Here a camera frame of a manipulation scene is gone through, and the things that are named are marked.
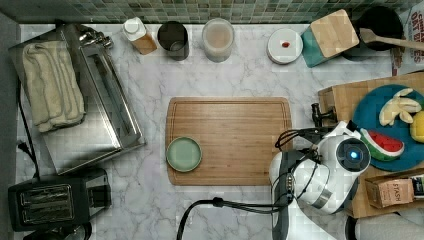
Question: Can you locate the teal box with wooden lid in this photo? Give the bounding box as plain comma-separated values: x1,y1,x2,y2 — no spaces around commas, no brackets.
301,9,360,68

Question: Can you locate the wooden spoon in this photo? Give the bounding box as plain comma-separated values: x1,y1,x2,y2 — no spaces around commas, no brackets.
360,28,424,51

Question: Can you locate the clear cereal jar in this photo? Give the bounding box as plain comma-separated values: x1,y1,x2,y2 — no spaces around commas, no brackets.
202,18,234,63

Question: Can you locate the plush peeled banana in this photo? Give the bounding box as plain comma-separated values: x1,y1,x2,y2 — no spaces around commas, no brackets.
379,88,422,126

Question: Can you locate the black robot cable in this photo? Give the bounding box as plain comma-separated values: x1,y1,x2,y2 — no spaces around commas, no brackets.
175,127,331,240

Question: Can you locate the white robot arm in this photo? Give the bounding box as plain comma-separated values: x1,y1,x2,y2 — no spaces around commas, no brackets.
269,121,371,240

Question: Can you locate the plush watermelon slice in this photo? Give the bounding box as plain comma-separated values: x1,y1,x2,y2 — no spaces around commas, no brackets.
360,128,404,161

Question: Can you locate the dark metal cup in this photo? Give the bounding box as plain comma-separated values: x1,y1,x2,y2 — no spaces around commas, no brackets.
157,21,189,61

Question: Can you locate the green ceramic bowl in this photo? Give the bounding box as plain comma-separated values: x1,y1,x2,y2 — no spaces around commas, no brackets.
166,137,202,172

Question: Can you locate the yellow plush lemon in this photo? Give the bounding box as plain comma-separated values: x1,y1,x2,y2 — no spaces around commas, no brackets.
410,111,424,143

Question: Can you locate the brown tea box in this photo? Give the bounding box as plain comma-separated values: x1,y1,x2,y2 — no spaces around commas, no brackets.
365,179,414,209

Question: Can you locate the silver toaster oven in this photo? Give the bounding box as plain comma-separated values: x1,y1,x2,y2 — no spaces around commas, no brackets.
9,24,145,175

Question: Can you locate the black toaster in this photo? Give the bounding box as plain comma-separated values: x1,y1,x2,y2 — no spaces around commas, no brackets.
8,168,112,232

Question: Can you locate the blue plate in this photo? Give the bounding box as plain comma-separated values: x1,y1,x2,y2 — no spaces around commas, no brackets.
351,84,424,172

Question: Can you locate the oat bites cereal box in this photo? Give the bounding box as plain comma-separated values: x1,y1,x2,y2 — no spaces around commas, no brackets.
391,1,424,76

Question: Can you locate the bamboo cutting board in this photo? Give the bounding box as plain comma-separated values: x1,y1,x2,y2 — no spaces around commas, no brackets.
165,97,292,186

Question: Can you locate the white capped spice bottle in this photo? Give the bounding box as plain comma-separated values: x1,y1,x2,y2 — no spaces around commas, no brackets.
123,17,157,55

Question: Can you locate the white round container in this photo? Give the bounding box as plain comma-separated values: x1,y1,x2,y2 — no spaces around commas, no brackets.
266,28,303,64

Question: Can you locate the wooden drawer cabinet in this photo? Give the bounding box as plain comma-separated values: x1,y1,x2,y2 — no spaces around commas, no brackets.
318,72,424,218

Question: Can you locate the black drawer handle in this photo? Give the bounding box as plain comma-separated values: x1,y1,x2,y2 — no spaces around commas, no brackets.
311,103,337,127

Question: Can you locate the black pot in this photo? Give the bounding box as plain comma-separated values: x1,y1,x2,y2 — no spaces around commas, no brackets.
342,6,403,61

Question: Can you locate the beige folded towel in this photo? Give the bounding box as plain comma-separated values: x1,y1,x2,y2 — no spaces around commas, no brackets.
22,41,85,132

